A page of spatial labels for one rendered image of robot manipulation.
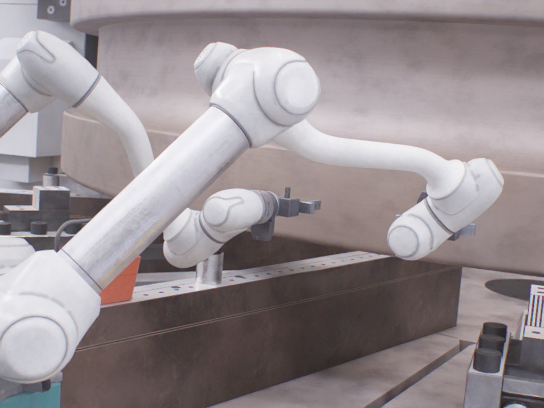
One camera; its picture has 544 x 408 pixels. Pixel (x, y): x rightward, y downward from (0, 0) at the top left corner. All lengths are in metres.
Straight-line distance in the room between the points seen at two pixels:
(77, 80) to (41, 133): 4.46
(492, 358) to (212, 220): 0.74
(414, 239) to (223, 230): 0.50
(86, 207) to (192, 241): 2.36
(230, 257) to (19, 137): 2.44
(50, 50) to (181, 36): 1.20
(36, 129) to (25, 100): 4.25
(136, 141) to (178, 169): 0.61
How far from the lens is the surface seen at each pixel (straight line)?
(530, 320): 2.30
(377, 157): 1.88
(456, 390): 3.18
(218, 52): 1.72
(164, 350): 2.60
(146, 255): 3.78
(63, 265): 1.50
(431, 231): 1.99
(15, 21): 7.08
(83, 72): 2.07
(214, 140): 1.55
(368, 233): 2.52
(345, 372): 3.23
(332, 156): 1.86
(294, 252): 4.62
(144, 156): 2.16
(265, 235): 2.34
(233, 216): 2.16
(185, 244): 2.27
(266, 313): 2.91
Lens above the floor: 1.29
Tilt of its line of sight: 7 degrees down
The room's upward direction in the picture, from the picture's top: 4 degrees clockwise
